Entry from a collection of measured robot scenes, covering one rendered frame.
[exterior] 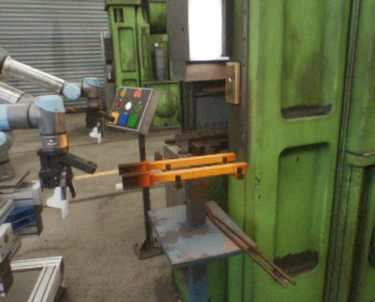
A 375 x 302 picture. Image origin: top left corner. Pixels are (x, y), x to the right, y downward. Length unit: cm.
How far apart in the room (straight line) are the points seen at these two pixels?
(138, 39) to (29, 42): 377
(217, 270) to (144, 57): 507
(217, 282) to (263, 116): 97
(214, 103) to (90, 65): 772
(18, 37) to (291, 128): 853
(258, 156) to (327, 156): 38
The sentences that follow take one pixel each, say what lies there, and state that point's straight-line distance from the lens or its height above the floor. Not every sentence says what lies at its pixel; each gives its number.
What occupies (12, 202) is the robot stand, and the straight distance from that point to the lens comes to 187.
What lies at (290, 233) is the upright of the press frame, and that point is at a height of 55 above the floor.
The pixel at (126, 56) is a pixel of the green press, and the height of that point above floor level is 142.
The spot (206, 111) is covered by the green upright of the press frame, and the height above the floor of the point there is 107.
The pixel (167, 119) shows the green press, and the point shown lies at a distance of 663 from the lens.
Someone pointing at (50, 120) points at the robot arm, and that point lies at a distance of 101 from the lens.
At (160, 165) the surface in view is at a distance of 115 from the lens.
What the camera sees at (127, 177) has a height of 104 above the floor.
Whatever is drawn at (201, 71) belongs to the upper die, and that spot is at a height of 131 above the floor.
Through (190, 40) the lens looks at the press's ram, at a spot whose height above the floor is 145.
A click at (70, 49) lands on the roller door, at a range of 948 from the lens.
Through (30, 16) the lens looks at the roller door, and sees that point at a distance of 951.
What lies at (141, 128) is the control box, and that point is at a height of 97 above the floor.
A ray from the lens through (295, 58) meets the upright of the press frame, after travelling 148.
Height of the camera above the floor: 139
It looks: 16 degrees down
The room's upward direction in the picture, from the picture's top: 2 degrees counter-clockwise
